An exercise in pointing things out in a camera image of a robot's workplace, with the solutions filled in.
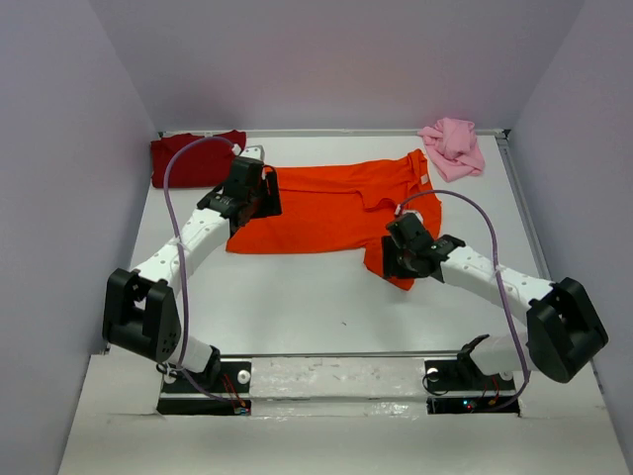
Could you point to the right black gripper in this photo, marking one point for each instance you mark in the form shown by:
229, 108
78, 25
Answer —
390, 264

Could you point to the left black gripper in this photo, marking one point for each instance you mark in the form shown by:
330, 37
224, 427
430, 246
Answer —
270, 206

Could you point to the orange t-shirt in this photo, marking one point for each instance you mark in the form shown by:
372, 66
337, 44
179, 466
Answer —
336, 208

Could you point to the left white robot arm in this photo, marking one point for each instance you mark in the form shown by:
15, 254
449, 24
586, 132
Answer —
147, 308

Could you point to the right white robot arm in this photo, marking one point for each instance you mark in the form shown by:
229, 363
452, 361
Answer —
553, 326

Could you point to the dark red folded t-shirt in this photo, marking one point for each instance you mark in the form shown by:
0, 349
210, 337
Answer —
202, 166

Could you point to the pink crumpled t-shirt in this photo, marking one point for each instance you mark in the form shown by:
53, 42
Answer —
452, 147

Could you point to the white front cover board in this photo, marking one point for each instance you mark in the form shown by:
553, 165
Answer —
117, 430

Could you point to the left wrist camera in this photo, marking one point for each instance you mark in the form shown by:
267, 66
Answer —
255, 152

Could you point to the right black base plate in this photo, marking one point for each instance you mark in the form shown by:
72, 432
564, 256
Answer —
454, 388

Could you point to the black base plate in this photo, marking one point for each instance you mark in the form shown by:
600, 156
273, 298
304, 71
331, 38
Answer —
454, 388
224, 395

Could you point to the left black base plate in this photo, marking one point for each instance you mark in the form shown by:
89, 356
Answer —
224, 395

